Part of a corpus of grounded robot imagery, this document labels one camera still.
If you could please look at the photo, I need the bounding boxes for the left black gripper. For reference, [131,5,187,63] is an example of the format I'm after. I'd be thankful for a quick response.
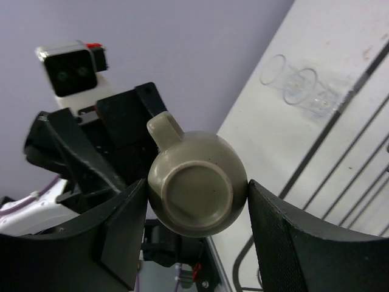
[24,82,166,213]

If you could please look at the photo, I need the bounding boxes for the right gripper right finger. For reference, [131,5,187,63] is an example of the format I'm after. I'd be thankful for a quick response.
[248,180,388,291]

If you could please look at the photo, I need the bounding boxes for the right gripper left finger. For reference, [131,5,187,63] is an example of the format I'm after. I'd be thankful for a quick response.
[1,179,147,291]

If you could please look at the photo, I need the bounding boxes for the grey-beige small mug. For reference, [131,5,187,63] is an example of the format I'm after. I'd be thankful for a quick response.
[147,111,248,238]

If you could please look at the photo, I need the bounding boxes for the clear glass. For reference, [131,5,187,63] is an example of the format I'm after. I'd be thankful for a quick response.
[282,68,339,117]
[260,54,293,91]

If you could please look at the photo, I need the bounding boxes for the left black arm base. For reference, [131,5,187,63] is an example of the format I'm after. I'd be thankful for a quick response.
[141,219,221,291]

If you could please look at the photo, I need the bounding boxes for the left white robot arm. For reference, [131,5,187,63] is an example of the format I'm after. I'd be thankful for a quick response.
[1,82,165,237]

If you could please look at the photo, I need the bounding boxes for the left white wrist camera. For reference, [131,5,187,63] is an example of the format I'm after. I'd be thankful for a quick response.
[35,40,115,116]

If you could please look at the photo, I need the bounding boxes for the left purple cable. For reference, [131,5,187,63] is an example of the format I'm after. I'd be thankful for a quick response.
[0,176,61,220]

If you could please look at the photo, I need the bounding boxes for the wire dish rack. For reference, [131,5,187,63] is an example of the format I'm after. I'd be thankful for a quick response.
[232,36,389,292]

